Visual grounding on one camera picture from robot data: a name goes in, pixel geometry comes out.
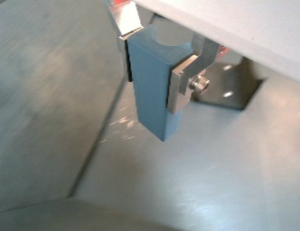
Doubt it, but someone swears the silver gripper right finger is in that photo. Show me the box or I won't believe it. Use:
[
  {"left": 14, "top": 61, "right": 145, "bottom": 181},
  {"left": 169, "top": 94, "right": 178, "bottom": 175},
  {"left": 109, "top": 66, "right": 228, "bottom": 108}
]
[{"left": 168, "top": 32, "right": 230, "bottom": 115}]

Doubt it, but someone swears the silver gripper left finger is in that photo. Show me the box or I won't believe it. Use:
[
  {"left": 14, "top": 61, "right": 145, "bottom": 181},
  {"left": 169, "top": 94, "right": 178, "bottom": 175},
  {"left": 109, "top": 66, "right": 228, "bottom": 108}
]
[{"left": 104, "top": 0, "right": 144, "bottom": 82}]

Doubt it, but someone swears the blue arch block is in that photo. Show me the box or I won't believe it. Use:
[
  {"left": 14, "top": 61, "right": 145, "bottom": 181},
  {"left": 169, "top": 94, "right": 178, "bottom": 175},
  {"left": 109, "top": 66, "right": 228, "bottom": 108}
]
[{"left": 129, "top": 25, "right": 192, "bottom": 141}]

